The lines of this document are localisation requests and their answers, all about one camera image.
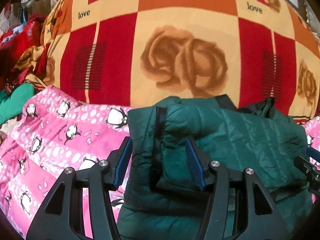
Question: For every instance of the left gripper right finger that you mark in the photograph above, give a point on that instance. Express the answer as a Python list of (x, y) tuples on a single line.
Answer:
[(256, 215)]

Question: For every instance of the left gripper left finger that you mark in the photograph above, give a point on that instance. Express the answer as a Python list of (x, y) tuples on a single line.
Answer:
[(60, 215)]

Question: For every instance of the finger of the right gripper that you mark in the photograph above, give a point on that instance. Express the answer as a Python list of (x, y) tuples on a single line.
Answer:
[(308, 169)]

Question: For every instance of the dark green puffer jacket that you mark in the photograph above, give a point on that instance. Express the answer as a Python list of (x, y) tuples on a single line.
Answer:
[(161, 199)]

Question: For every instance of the pink penguin print quilt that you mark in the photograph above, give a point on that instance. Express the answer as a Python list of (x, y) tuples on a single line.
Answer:
[(55, 132)]

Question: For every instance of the green garment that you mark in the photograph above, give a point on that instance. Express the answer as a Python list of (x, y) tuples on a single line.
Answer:
[(12, 105)]

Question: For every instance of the red and gold cloth pile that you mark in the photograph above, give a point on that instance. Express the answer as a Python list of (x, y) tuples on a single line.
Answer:
[(24, 56)]

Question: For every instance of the red orange rose blanket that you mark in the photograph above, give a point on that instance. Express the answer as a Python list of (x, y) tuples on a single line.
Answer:
[(138, 52)]

